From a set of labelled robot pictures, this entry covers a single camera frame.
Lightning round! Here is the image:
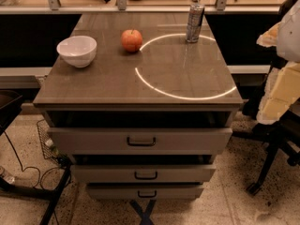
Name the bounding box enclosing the grey drawer cabinet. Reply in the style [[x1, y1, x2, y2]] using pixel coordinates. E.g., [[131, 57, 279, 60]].
[[34, 12, 242, 186]]

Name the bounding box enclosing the white ceramic bowl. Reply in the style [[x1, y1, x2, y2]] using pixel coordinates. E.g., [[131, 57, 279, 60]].
[[56, 36, 98, 68]]

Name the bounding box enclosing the black side table frame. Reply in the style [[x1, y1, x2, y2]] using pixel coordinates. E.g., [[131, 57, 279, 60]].
[[0, 89, 70, 225]]

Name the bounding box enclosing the grey middle drawer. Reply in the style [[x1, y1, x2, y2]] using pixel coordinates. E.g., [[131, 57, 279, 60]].
[[71, 164, 216, 183]]

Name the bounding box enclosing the black office chair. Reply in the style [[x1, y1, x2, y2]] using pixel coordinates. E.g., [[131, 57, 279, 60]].
[[232, 0, 300, 197]]

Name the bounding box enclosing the grey top drawer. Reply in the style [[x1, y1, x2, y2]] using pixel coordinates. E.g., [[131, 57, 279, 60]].
[[48, 127, 232, 155]]

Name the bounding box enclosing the black floor cable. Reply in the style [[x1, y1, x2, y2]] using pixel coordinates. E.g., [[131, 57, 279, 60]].
[[3, 130, 64, 190]]

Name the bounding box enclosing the silver drink can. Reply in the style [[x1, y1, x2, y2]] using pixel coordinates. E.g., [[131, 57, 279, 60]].
[[186, 4, 204, 43]]

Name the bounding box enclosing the black wire basket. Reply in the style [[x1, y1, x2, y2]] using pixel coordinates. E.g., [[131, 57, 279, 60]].
[[37, 119, 62, 166]]

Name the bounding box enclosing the red apple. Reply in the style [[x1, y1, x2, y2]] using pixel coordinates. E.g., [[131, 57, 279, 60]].
[[121, 29, 143, 53]]

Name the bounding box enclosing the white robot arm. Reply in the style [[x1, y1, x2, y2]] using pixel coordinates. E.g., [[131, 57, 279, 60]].
[[256, 0, 300, 125]]

